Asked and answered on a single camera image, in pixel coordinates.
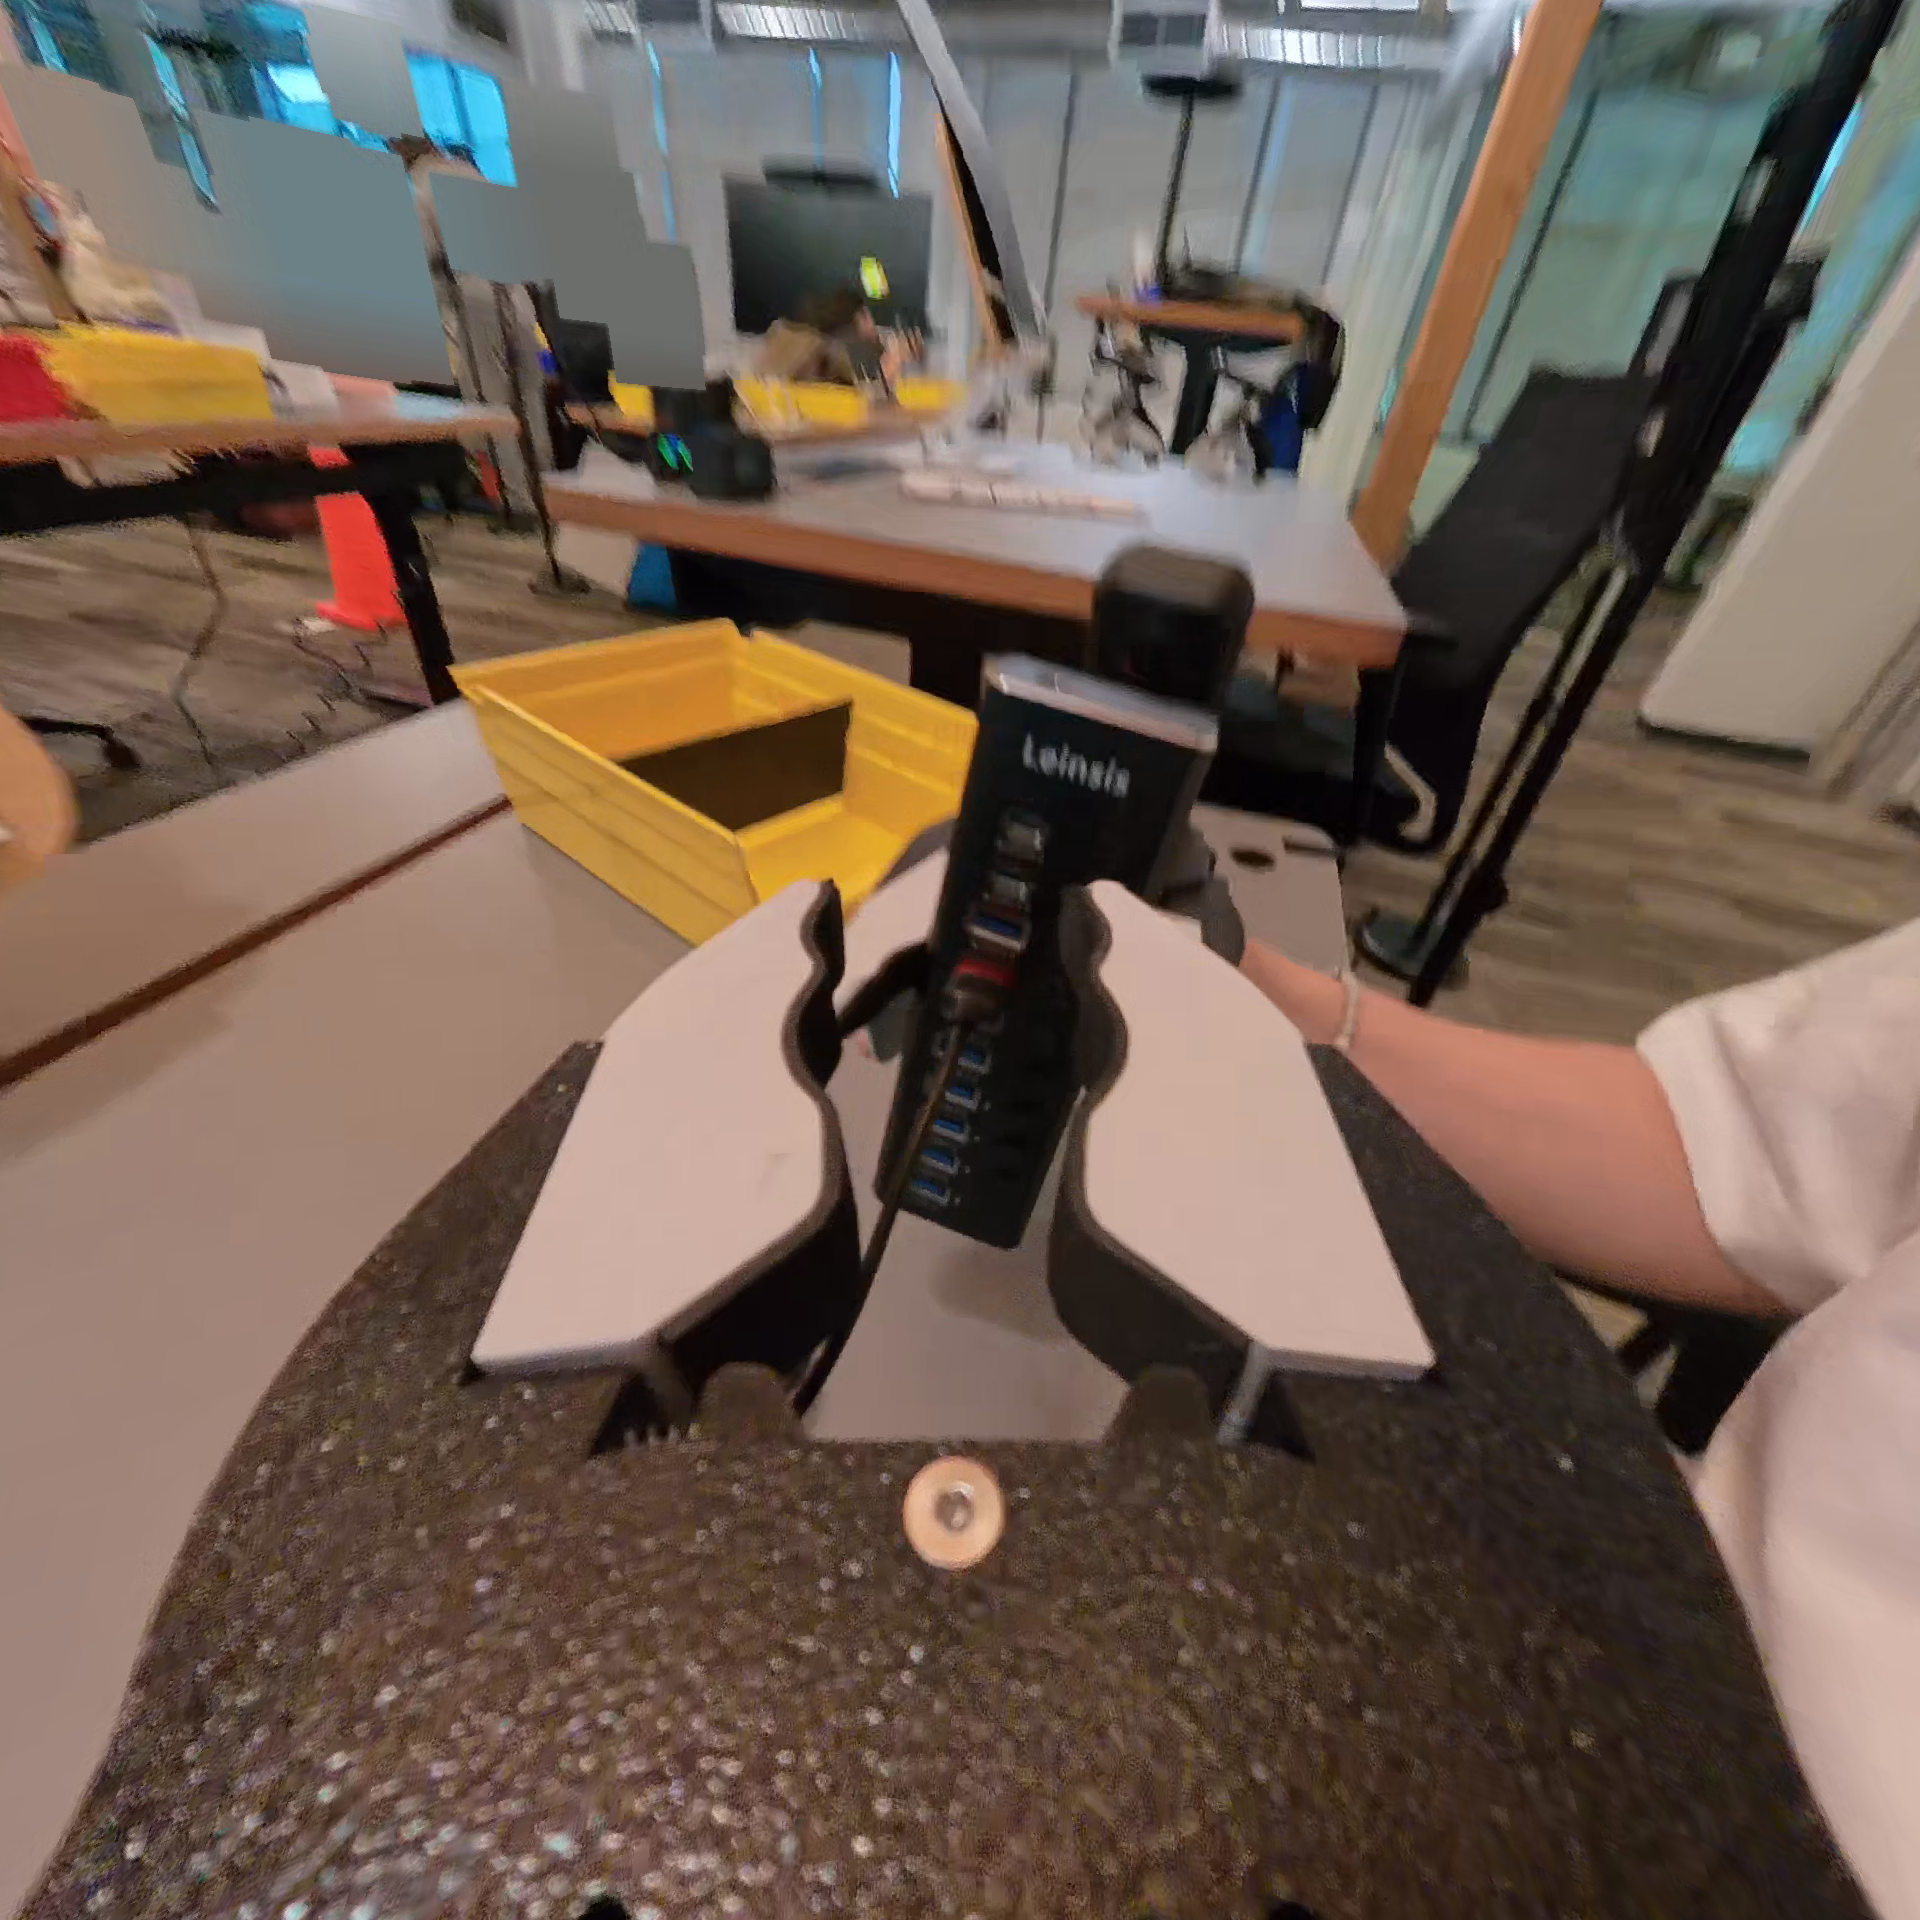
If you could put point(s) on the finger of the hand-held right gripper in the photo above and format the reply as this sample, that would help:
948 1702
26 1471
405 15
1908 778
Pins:
1201 902
884 997

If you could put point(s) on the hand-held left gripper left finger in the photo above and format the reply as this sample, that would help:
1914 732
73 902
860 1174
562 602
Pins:
675 1170

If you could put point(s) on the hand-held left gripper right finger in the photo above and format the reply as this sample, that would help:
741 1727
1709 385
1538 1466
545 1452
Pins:
1244 1170

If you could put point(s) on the black usb hub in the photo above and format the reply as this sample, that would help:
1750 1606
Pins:
1019 1141

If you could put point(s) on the person's right forearm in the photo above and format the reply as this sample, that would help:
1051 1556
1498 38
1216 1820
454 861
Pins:
1499 1109

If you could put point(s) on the white keyboard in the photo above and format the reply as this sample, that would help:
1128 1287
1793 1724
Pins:
1019 492

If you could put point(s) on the small high table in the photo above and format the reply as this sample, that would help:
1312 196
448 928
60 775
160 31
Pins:
1184 316

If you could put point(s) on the black office chair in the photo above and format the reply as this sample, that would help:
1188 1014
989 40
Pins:
1515 525

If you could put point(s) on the yellow plastic bin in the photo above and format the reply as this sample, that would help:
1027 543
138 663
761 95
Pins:
600 750

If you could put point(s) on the black device green lights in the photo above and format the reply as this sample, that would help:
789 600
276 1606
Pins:
734 464

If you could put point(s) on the black tv monitor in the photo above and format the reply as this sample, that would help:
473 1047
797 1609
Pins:
826 255

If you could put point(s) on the wooden pillar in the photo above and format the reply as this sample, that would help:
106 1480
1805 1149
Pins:
1483 225

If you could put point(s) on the white t-shirt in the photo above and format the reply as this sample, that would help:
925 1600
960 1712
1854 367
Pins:
1828 1200

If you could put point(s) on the orange traffic cone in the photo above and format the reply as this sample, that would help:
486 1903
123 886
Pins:
360 556

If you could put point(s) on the black-legged wooden table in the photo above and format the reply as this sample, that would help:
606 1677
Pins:
224 436

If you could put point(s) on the yellow storage tray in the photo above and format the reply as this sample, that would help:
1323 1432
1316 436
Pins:
165 383

